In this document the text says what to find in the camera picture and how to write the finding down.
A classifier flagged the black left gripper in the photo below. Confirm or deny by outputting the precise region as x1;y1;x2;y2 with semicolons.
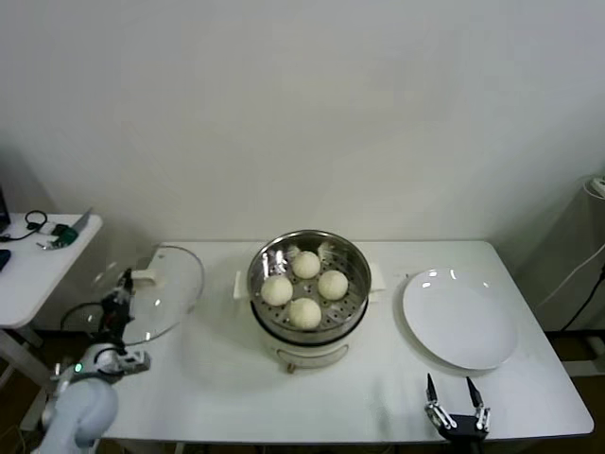
100;268;136;342

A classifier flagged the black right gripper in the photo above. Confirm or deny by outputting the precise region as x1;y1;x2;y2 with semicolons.
423;373;493;454

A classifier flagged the glass lid with cream handle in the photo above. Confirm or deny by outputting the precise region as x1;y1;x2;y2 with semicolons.
89;244;206;346

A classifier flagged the white steamed baozi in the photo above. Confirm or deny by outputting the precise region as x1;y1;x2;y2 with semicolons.
287;297;322;330
316;270;350;302
290;250;320;279
261;275;294;306

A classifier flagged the stainless steel steamer basket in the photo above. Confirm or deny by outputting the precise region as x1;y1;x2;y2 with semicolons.
247;230;373;345

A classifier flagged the white side table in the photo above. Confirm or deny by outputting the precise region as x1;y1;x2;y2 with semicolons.
0;212;104;431

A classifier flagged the green tool holder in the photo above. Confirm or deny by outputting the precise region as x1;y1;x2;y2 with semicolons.
51;224;79;248

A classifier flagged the grey hand saw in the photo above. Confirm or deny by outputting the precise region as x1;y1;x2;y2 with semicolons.
70;207;95;236

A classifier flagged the white ceramic plate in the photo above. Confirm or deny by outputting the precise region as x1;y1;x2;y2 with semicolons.
400;268;519;375

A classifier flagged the white metal stand base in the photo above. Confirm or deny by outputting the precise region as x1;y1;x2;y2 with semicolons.
564;330;605;377

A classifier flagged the dark laptop edge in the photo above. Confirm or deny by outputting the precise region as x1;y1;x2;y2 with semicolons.
0;182;11;236

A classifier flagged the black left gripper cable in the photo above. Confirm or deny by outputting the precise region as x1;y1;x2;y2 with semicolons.
60;301;108;332

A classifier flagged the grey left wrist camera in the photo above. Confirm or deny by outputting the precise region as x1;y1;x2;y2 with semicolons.
117;349;153;375

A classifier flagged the black looped cable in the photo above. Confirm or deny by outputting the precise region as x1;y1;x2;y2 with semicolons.
0;211;48;243

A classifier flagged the black power cable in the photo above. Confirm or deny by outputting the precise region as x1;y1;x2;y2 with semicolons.
560;264;605;332

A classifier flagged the white power cable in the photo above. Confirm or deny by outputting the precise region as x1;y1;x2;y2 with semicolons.
536;245;605;308

